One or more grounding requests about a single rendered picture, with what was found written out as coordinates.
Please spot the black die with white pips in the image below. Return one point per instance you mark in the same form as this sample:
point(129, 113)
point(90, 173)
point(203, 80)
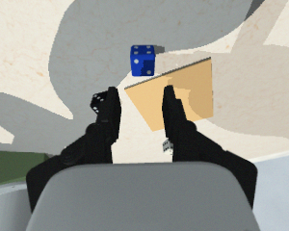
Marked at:
point(96, 99)

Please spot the blue die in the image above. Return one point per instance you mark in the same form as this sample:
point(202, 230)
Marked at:
point(142, 58)

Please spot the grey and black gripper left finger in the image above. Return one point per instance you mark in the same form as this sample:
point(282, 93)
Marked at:
point(95, 145)

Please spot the tan flat mat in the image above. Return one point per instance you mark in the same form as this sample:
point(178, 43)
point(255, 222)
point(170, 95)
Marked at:
point(191, 83)

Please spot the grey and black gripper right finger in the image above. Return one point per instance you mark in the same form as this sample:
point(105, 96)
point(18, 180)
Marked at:
point(189, 144)

